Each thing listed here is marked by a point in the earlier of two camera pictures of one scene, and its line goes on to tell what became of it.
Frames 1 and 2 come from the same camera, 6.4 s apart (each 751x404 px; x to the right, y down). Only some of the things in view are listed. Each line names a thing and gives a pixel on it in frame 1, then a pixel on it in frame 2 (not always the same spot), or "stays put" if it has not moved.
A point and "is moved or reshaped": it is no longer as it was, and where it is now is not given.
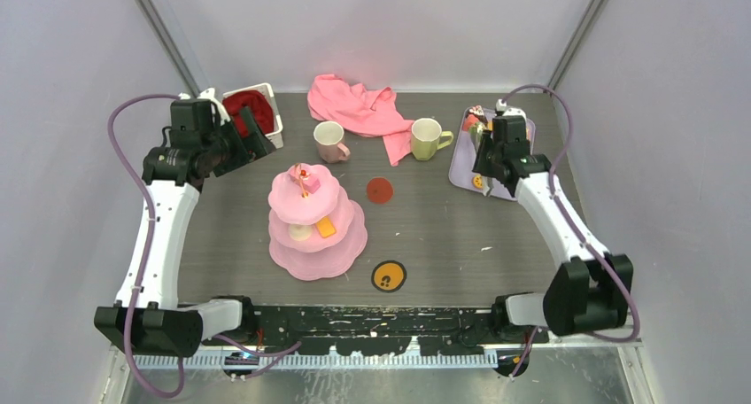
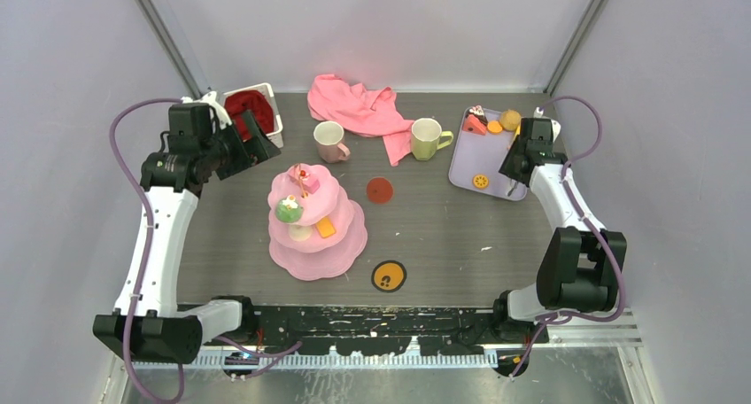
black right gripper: x=481 y=165 → x=508 y=167
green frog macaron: x=476 y=129 → x=288 y=209
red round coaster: x=379 y=190 stays put
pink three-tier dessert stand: x=317 y=231 stays put
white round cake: x=300 y=232 stays put
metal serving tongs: x=476 y=140 is moved or reshaped
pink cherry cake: x=304 y=179 stays put
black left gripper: x=257 y=143 stays put
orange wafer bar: x=325 y=228 stays put
